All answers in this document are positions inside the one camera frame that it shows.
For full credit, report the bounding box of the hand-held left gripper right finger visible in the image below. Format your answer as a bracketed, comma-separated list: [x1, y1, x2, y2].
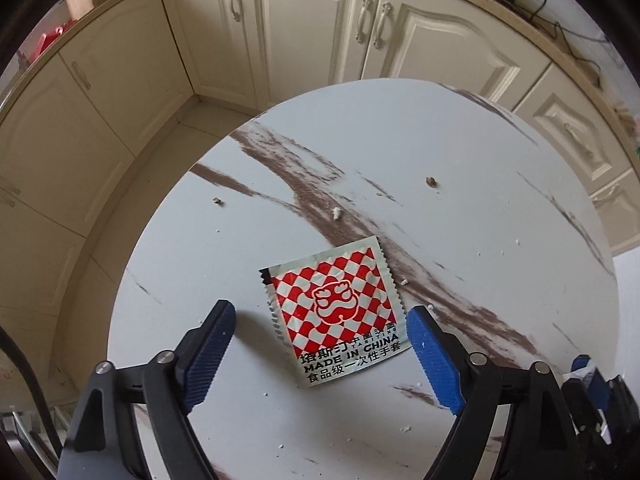
[405, 305, 583, 480]

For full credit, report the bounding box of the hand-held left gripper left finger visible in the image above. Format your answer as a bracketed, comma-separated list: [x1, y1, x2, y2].
[57, 299, 237, 480]

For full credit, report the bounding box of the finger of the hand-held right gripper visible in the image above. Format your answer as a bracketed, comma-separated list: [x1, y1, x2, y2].
[561, 354, 593, 436]
[589, 369, 613, 413]

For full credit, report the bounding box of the red white checkered packet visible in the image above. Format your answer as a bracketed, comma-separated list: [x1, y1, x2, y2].
[258, 235, 412, 388]

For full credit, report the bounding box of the cream kitchen cabinet run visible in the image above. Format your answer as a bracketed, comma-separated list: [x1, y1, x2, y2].
[160, 0, 640, 256]
[0, 0, 198, 411]

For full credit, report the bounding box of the red plastic container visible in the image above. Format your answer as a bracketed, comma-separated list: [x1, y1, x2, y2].
[20, 25, 66, 63]

